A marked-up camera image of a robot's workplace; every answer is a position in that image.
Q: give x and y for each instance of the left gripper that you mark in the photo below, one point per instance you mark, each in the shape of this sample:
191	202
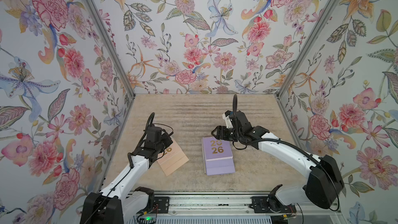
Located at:
168	139

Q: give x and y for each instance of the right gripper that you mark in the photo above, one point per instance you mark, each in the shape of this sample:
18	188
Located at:
220	130

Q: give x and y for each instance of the peach desk calendar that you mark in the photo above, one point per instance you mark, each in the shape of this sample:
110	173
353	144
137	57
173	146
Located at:
173	159

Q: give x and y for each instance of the purple calendar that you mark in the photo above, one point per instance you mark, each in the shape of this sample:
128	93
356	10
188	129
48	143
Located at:
217	157

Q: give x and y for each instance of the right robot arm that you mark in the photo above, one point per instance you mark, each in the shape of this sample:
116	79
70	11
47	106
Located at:
324	180

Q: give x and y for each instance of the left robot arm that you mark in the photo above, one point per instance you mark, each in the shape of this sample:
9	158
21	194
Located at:
116	203

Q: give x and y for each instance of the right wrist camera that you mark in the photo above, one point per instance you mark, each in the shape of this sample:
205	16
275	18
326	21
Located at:
228	121

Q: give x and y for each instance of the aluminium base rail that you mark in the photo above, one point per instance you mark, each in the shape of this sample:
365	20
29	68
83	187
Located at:
227	203

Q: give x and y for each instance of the left corner aluminium post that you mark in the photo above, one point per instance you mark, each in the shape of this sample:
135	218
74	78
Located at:
107	41

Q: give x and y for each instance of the corner aluminium post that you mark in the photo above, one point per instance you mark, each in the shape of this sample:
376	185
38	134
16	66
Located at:
312	38
107	41

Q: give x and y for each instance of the right corner aluminium post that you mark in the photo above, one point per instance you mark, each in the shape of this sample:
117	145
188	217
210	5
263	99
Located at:
312	38

